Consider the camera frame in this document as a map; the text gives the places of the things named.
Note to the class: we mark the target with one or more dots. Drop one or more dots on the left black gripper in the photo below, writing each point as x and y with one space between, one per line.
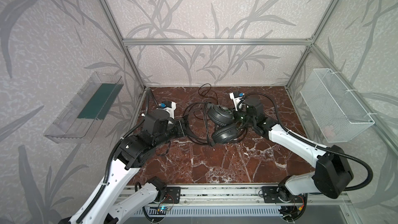
181 127

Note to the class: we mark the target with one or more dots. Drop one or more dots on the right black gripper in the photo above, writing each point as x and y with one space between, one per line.
246 121

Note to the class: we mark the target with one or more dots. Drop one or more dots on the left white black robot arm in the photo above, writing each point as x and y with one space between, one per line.
126 159

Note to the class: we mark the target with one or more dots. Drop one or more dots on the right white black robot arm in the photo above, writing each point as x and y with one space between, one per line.
332 174

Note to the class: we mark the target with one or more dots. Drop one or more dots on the green lit circuit board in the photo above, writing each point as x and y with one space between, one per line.
163 209

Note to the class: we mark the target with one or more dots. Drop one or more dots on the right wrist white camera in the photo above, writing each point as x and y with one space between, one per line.
236 97

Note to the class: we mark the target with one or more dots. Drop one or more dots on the wrist white camera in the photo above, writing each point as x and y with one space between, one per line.
236 97
166 111

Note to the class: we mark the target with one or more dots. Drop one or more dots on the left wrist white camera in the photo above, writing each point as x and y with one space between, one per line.
166 111

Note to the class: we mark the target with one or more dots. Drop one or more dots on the aluminium front rail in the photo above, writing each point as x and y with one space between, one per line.
235 195

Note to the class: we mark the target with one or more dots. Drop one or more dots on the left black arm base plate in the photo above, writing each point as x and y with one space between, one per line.
171 194

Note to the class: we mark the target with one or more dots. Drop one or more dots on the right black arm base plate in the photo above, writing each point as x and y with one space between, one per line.
270 194

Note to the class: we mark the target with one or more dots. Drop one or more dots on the white wire mesh basket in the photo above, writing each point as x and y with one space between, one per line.
338 113

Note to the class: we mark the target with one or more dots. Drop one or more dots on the clear plastic wall tray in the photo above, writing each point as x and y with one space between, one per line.
83 116

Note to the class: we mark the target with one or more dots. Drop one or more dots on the aluminium frame crossbar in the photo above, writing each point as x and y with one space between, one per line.
217 41

